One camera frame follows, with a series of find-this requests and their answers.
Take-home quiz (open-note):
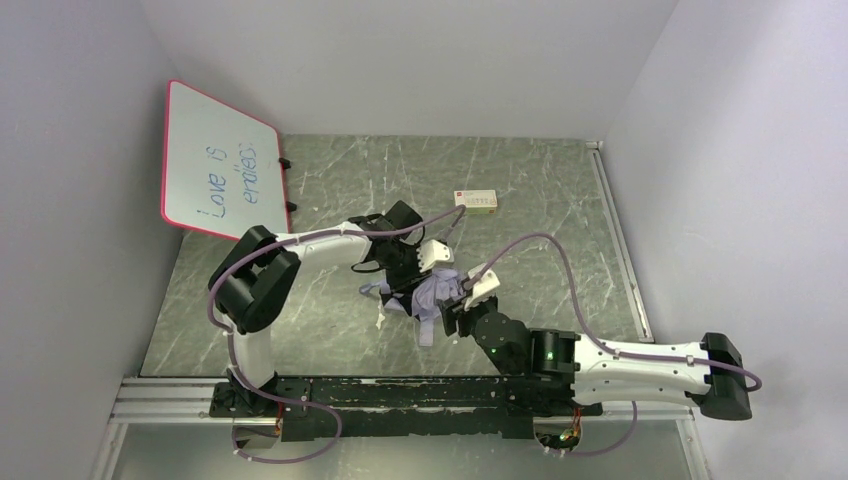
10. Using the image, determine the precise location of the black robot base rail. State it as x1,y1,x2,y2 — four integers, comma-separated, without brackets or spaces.
208,375,603,442

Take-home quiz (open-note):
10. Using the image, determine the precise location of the aluminium frame rail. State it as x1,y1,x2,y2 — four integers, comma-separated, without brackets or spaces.
110,378,694,427

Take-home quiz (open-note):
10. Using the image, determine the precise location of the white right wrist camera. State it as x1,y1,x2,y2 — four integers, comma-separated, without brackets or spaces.
463,264,501,311

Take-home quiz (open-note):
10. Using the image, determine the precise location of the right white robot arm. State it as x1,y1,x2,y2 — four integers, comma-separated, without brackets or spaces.
437,298,753,421

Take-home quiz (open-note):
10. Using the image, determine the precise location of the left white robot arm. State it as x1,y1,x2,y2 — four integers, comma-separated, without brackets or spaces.
208,201,428,418

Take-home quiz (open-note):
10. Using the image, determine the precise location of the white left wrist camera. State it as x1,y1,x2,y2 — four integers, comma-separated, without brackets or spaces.
417,239,455,273

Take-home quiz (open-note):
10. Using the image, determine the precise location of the small white cardboard box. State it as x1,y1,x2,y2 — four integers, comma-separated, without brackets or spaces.
453,189,498,214

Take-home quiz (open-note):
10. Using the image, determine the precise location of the red framed whiteboard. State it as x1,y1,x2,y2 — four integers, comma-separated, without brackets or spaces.
160,79,291,239

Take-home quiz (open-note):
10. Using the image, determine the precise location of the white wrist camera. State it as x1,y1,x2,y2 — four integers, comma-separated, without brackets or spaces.
417,239,455,273
463,264,501,311

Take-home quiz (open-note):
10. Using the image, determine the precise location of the light purple folding umbrella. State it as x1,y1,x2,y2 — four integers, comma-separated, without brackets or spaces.
359,268,465,347

